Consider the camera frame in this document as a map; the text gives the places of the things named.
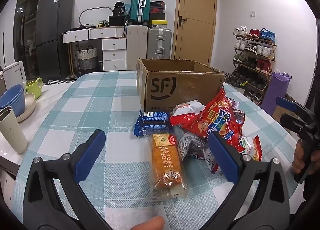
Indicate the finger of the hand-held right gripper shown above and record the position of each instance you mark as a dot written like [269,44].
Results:
[295,123]
[286,102]

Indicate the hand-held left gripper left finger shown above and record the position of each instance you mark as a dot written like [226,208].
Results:
[90,154]

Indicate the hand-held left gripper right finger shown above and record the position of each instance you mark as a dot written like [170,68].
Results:
[225,157]

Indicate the small red white snack packet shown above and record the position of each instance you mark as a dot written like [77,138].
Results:
[251,147]

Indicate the grey printed snack bag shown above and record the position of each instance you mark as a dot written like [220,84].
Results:
[193,147]

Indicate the large red chip bag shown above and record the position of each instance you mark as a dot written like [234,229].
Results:
[215,114]

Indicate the orange cake packet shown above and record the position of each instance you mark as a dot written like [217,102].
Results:
[166,162]

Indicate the blue cookie packet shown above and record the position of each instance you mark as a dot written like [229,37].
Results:
[152,122]

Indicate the brown cardboard box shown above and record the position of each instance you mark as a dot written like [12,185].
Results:
[190,87]

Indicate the person's right forearm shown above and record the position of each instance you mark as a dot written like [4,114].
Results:
[312,195]

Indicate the person's right hand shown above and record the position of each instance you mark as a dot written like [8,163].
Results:
[297,157]

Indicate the person's left hand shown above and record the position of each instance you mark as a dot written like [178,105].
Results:
[147,224]

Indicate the brown paper bag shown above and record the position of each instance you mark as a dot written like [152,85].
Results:
[278,114]

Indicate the purple yoga mat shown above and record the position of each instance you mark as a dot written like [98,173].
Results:
[277,89]

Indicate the wooden shoe rack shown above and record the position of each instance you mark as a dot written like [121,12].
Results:
[260,40]

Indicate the beige plate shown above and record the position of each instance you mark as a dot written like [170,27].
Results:
[30,107]

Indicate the striped rug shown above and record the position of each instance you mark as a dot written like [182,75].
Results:
[61,81]

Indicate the beige tumbler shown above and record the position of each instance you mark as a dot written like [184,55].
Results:
[12,132]

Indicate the blue bowl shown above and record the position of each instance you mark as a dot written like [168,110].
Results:
[20,109]
[11,92]

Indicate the green mug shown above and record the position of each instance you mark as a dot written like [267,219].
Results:
[33,89]

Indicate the woven laundry basket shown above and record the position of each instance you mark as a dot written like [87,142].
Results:
[87,58]

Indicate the white drawer dresser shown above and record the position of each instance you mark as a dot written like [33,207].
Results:
[113,44]

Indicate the beige suitcase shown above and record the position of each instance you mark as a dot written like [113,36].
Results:
[136,47]

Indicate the wooden door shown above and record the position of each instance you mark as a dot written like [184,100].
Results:
[195,19]

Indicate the dark grey refrigerator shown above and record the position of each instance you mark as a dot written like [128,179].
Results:
[53,34]

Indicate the silver suitcase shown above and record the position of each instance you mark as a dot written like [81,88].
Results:
[160,42]

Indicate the black storage box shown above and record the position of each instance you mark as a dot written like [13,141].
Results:
[117,21]

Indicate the oval mirror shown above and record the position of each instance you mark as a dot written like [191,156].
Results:
[96,7]

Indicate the black bag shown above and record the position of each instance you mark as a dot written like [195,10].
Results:
[118,9]

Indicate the yellow black shoe box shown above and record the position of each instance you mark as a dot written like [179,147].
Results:
[159,23]

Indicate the blue plastic bag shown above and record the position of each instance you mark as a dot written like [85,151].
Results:
[127,9]

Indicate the teal suitcase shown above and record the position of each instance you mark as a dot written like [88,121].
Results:
[140,4]

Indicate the red black shoe box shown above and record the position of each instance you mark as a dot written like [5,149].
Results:
[157,10]

